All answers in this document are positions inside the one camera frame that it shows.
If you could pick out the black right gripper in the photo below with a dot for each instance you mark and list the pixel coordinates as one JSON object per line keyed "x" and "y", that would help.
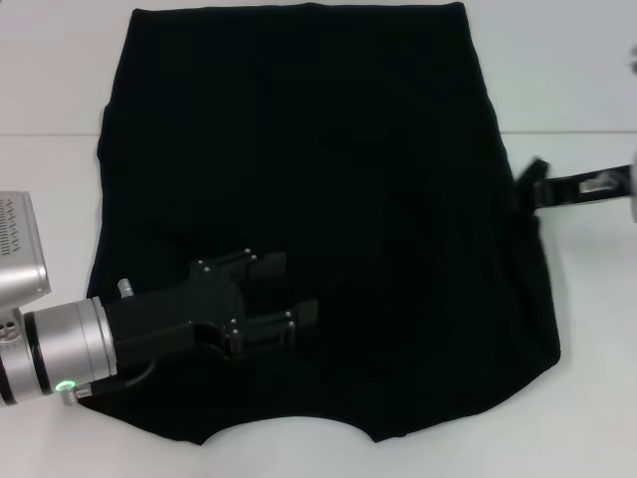
{"x": 572, "y": 191}

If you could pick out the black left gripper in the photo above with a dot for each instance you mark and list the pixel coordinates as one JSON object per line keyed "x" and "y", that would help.
{"x": 189, "y": 313}

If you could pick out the black shirt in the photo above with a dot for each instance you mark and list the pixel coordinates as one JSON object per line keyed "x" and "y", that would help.
{"x": 348, "y": 174}

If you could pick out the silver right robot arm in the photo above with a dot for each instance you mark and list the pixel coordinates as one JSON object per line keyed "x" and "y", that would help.
{"x": 634, "y": 186}

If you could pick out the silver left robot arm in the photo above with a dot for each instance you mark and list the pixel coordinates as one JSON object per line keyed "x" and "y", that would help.
{"x": 64, "y": 343}

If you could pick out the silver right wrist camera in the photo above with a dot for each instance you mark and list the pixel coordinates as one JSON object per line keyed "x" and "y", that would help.
{"x": 633, "y": 60}

